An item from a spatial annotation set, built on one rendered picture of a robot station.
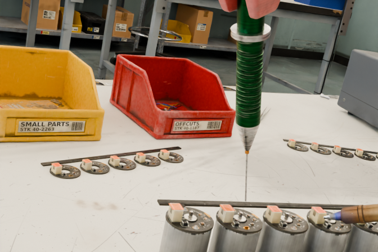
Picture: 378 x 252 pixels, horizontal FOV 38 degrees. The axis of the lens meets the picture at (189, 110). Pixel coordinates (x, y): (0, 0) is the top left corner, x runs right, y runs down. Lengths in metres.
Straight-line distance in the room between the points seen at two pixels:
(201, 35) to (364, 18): 2.17
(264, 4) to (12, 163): 0.30
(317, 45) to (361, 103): 5.67
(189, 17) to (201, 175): 4.56
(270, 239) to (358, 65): 0.57
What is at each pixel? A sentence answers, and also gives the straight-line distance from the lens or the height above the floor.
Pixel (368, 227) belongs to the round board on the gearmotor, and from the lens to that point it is 0.33.
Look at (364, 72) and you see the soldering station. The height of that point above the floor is 0.82.
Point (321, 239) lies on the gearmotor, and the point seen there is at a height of 0.81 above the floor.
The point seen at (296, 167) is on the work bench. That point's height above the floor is 0.75.
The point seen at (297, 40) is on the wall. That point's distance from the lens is 6.26.
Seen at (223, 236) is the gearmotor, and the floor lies 0.81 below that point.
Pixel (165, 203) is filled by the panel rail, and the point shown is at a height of 0.81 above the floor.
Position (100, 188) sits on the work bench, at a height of 0.75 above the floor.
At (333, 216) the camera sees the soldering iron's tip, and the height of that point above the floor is 0.83.
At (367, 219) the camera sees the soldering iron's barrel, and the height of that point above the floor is 0.84.
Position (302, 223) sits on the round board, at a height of 0.81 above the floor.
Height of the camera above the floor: 0.94
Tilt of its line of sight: 16 degrees down
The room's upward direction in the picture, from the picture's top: 11 degrees clockwise
